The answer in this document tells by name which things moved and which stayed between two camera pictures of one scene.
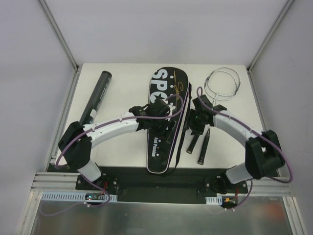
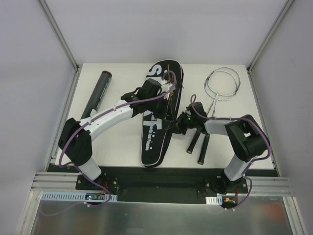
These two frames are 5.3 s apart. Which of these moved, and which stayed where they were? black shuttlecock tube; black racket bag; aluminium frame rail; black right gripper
Moved: black right gripper; black racket bag
Stayed: aluminium frame rail; black shuttlecock tube
